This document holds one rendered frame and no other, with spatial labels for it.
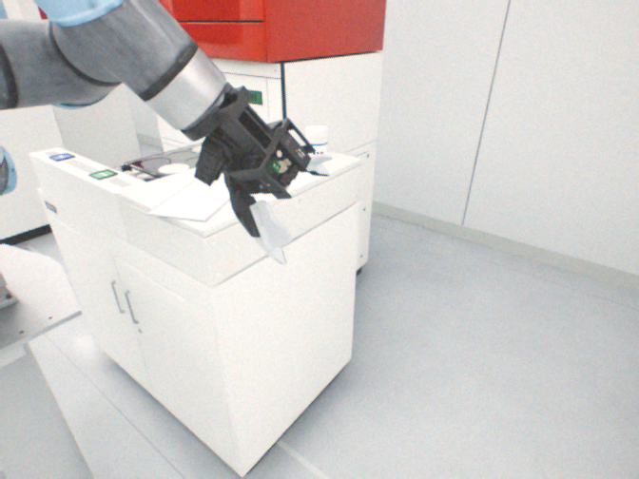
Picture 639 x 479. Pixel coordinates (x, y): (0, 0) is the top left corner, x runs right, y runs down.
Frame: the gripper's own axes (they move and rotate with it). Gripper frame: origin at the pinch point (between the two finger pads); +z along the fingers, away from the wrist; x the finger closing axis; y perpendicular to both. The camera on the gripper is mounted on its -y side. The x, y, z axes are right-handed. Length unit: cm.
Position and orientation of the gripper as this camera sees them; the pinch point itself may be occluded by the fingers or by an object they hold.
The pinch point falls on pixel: (304, 218)
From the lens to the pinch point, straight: 54.0
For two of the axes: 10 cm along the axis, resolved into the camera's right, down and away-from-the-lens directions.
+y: 7.2, 0.3, -6.9
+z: 5.7, 5.4, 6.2
